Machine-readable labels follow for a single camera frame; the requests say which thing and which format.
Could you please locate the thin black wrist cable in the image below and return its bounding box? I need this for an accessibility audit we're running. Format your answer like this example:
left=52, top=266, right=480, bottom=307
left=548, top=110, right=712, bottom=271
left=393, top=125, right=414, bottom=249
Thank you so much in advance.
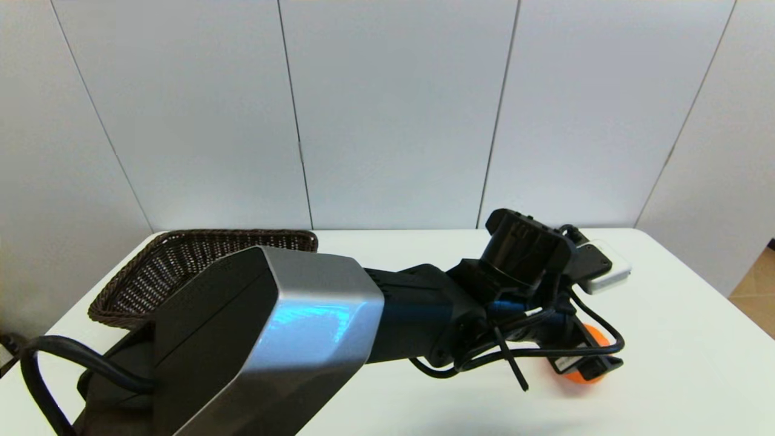
left=409, top=224, right=625, bottom=380

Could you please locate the black cable tie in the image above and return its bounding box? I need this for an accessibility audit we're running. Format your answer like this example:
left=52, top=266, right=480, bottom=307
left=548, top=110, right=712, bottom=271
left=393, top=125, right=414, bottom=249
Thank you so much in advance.
left=492, top=326, right=529, bottom=392

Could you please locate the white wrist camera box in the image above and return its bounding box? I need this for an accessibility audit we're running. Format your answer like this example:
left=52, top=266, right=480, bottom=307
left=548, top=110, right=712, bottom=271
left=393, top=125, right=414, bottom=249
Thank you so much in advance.
left=578, top=239, right=632, bottom=296

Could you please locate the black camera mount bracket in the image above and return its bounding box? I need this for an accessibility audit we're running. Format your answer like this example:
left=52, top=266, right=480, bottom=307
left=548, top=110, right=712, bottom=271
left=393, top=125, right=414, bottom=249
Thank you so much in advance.
left=568, top=242, right=613, bottom=283

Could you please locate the dark brown wicker basket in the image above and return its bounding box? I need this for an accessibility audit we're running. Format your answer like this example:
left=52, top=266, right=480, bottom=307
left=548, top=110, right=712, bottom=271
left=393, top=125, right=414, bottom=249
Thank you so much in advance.
left=88, top=229, right=320, bottom=331

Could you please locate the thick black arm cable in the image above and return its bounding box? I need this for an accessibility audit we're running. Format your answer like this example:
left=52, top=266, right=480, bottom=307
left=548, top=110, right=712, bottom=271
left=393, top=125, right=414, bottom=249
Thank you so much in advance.
left=20, top=336, right=155, bottom=436

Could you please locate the orange fruit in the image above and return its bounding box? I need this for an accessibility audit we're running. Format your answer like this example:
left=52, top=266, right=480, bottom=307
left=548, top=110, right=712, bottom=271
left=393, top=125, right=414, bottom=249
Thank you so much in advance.
left=562, top=323, right=610, bottom=385

